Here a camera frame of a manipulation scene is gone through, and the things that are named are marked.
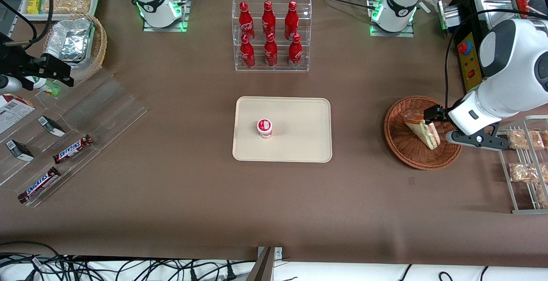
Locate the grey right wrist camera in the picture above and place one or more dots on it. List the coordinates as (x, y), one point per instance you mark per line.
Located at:
(8, 85)

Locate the clear acrylic stepped display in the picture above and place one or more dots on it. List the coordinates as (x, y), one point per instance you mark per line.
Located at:
(107, 109)

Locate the triangle sandwich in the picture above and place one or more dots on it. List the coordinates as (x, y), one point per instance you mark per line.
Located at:
(421, 131)

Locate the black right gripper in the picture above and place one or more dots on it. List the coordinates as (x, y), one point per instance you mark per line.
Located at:
(26, 66)

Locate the clear bag of snacks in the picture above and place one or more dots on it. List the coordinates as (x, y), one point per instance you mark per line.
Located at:
(523, 139)
(545, 137)
(523, 172)
(543, 195)

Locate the brown round wicker basket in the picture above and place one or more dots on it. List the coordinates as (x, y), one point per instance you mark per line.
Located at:
(406, 152)

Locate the silver metal box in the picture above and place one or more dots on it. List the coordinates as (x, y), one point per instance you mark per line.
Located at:
(449, 15)

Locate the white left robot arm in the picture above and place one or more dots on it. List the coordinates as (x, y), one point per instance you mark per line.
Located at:
(513, 67)

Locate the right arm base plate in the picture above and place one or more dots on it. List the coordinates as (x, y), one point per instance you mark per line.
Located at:
(184, 19)

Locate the yellow snack packet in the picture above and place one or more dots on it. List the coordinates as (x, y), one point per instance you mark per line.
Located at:
(34, 3)

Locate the red round knob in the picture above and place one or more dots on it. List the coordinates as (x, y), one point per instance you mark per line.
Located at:
(463, 48)

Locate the metal table bracket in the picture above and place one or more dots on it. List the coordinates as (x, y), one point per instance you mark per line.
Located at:
(265, 266)

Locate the clear plastic packet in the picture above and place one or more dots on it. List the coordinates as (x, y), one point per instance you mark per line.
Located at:
(430, 0)

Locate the light tan wicker basket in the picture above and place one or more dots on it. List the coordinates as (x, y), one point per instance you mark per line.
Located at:
(99, 45)

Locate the small black white box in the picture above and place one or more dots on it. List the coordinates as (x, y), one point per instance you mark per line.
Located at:
(51, 126)
(19, 150)

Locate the brown table cover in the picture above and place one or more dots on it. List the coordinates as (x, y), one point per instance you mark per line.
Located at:
(171, 212)

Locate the red white yogurt cup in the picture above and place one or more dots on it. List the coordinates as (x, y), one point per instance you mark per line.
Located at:
(264, 127)

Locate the brown Snickers bar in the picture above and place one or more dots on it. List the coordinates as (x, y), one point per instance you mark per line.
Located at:
(39, 184)
(72, 149)

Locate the clear acrylic bottle rack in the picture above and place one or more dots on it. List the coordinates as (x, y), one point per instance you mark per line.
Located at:
(280, 64)

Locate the silver foil container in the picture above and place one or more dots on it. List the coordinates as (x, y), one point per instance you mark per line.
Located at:
(70, 39)

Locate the white barcode carton box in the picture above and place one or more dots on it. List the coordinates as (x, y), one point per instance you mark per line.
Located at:
(13, 112)

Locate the beige plastic tray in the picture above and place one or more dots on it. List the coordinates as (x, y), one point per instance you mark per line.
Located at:
(299, 135)

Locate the clear rice cracker pack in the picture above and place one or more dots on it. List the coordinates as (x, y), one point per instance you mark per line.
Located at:
(68, 2)

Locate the black food warmer appliance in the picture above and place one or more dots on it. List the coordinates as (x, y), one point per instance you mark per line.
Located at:
(471, 15)

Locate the green white small bottle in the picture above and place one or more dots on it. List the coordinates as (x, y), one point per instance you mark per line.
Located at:
(45, 86)

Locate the red cola bottle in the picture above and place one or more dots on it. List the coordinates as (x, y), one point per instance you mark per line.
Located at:
(291, 19)
(295, 53)
(270, 52)
(247, 53)
(245, 19)
(268, 19)

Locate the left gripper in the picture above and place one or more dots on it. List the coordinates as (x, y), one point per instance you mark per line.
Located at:
(436, 112)

